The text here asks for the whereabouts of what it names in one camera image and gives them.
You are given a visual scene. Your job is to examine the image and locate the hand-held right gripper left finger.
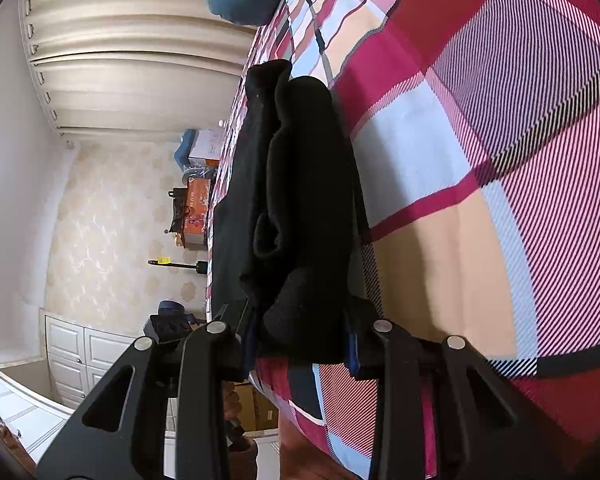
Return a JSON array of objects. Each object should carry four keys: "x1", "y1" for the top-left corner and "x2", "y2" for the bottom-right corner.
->
[{"x1": 37, "y1": 303, "x2": 257, "y2": 480}]

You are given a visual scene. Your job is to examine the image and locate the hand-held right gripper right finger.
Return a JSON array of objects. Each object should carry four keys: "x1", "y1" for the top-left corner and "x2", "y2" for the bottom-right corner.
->
[{"x1": 344, "y1": 300, "x2": 546, "y2": 480}]

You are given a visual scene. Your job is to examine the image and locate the black pants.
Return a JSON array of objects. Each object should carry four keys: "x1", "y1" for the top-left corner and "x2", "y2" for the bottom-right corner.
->
[{"x1": 211, "y1": 59, "x2": 373, "y2": 367}]

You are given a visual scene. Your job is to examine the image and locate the person's left forearm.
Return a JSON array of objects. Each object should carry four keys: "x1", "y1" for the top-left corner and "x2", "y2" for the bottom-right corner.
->
[{"x1": 230, "y1": 437, "x2": 259, "y2": 480}]

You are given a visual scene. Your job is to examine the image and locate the person's left hand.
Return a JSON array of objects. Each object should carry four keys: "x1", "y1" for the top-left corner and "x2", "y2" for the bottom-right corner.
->
[{"x1": 222, "y1": 381, "x2": 246, "y2": 425}]

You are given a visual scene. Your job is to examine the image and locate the dark blue object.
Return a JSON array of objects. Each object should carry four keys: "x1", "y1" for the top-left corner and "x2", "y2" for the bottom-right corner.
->
[{"x1": 158, "y1": 300, "x2": 206, "y2": 325}]

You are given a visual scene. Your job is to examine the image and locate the cardboard box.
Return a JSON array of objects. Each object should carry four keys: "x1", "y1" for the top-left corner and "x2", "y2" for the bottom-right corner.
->
[{"x1": 232, "y1": 381, "x2": 281, "y2": 432}]

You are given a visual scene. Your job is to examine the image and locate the black rod yellow tip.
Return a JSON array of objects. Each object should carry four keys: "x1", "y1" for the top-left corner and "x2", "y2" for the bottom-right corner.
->
[{"x1": 147, "y1": 258, "x2": 210, "y2": 277}]

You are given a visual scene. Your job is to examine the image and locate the white cabinet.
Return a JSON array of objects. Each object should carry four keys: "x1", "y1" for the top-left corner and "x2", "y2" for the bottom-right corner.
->
[{"x1": 44, "y1": 310, "x2": 112, "y2": 411}]

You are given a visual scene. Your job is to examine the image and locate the orange box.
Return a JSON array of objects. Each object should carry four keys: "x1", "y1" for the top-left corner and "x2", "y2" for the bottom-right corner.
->
[{"x1": 182, "y1": 179, "x2": 215, "y2": 251}]

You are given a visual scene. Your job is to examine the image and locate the white dresser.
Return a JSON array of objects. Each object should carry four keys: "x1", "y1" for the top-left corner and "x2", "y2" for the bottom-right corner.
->
[{"x1": 0, "y1": 367, "x2": 76, "y2": 466}]

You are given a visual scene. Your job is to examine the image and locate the blue bag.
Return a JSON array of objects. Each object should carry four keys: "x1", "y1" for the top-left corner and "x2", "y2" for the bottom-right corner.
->
[{"x1": 174, "y1": 129, "x2": 197, "y2": 171}]

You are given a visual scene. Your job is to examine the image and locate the white box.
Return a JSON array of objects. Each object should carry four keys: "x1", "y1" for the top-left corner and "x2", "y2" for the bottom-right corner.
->
[{"x1": 190, "y1": 129, "x2": 227, "y2": 161}]

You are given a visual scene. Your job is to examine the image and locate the brown wooden furniture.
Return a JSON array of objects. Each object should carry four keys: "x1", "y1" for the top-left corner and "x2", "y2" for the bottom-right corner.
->
[{"x1": 0, "y1": 392, "x2": 36, "y2": 480}]

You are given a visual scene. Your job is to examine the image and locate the plaid bed blanket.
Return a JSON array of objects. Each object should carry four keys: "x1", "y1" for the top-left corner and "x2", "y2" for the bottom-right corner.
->
[{"x1": 205, "y1": 0, "x2": 600, "y2": 480}]

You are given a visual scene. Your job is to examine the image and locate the beige curtain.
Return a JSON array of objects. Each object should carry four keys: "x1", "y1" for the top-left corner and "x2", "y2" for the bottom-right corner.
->
[{"x1": 19, "y1": 0, "x2": 258, "y2": 148}]

